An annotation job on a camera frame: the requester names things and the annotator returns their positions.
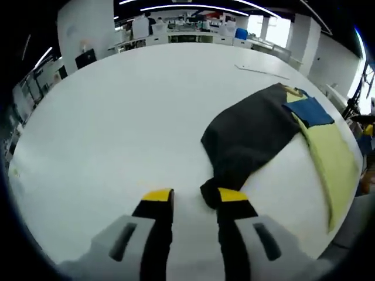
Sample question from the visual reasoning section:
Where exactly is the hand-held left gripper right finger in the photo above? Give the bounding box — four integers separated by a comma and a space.
216, 187, 335, 281

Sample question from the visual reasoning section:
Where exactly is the black tripod stand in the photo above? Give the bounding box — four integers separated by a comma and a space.
342, 66, 369, 119

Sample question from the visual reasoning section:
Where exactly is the white tall cabinet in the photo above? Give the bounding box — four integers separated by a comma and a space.
131, 16, 150, 39

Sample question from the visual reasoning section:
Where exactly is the black office chair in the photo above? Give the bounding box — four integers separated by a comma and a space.
74, 48, 97, 70

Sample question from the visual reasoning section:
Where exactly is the yellow black blue garment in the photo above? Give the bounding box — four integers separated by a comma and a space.
200, 83, 362, 235

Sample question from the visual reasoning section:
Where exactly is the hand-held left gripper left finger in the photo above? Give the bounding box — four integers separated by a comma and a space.
58, 188, 176, 281

